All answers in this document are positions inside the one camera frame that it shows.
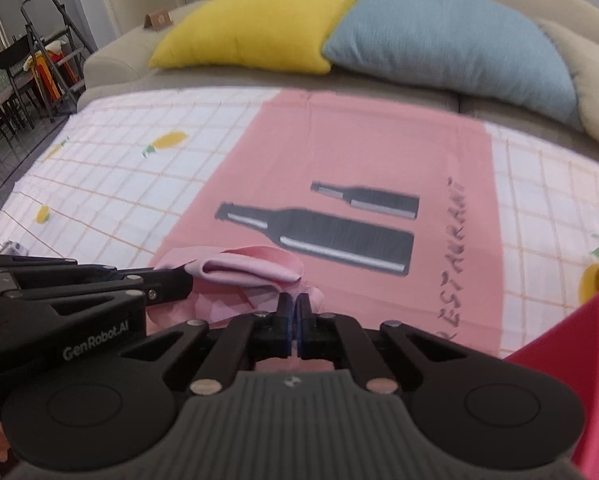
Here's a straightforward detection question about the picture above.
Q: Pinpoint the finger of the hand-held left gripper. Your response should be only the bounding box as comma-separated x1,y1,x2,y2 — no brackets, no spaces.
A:
4,276,194,307
0,254,193,291

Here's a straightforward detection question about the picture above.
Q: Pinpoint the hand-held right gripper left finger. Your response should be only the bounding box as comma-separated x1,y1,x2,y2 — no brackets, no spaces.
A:
120,291,294,397

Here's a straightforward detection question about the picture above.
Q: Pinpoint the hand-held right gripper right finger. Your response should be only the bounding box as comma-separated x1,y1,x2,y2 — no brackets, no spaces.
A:
294,291,473,395

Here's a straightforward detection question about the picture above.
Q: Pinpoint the light pink cloth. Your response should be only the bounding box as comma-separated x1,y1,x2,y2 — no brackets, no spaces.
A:
147,245,325,336

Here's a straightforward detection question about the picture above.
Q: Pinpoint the checked lemon-print blanket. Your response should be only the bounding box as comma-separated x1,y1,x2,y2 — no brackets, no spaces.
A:
0,87,599,361

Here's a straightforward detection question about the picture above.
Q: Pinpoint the pink bottle-print cloth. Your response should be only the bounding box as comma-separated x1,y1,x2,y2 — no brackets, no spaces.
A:
152,87,505,361

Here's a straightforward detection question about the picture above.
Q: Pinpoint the beige sofa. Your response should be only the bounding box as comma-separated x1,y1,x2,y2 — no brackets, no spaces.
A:
82,0,599,156

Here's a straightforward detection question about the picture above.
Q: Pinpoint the red orange bag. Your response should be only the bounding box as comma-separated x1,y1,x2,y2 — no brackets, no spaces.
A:
27,42,78,103

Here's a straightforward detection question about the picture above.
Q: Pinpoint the small brown stand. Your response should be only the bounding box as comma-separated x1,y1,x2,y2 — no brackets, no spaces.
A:
144,10,174,31

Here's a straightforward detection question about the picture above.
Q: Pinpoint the grey step ladder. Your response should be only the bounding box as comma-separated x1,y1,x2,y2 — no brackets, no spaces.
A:
20,0,95,123

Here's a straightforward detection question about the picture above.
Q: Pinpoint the dark dining chair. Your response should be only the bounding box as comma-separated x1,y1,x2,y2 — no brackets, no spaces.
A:
0,35,39,133

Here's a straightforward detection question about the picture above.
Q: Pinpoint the yellow pillow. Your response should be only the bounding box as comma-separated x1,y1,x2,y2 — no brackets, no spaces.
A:
148,0,365,76

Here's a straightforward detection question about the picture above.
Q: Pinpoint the magenta box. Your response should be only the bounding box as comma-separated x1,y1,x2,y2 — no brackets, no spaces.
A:
504,282,599,480

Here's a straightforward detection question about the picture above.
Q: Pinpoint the light blue pillow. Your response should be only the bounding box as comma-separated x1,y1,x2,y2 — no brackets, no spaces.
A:
322,0,585,133

